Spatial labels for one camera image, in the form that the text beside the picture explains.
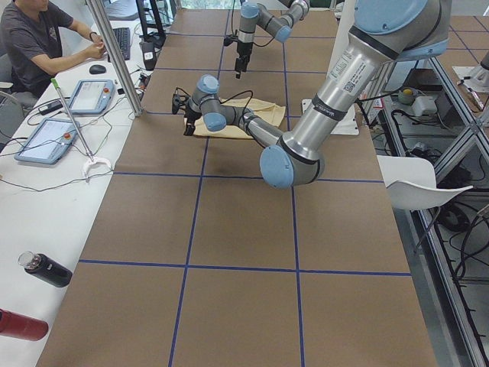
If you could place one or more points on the metal reacher grabber tool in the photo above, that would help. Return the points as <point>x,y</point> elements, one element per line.
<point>92,159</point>

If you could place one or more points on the aluminium frame post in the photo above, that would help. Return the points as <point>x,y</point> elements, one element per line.
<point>104,26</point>

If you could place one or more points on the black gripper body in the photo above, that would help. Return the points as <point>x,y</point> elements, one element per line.
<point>190,115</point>
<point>242,50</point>

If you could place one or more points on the upper teach pendant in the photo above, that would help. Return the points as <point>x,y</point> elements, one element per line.
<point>91,97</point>

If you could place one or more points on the black computer mouse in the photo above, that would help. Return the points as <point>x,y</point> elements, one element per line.
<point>97,69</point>

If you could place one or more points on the white camera mast pedestal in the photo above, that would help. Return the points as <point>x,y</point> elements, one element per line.
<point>345,17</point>

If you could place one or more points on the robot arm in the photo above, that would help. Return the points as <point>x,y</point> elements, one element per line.
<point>255,15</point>
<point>382,31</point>

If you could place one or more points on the beige long-sleeve printed shirt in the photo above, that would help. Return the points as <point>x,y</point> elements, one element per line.
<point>268,111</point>

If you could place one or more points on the teach pendant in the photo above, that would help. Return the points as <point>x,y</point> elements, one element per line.
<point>91,97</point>
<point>48,142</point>

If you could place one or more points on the white paper sheet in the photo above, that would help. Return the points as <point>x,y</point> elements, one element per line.
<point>411,183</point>

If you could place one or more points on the black water bottle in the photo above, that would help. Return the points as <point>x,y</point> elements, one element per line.
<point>45,268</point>

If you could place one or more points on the black keyboard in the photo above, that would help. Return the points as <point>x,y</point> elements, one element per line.
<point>123,37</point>

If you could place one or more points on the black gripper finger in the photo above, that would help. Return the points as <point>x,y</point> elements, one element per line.
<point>189,128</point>
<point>241,65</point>

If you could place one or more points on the seated person in grey shirt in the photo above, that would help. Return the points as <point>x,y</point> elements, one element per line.
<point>31,37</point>

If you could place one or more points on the red water bottle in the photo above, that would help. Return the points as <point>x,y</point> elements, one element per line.
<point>22,327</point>

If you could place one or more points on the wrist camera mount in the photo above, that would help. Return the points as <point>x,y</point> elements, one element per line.
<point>229,39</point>
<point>179,100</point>

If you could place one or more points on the lower teach pendant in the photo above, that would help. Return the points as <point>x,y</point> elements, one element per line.
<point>48,142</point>

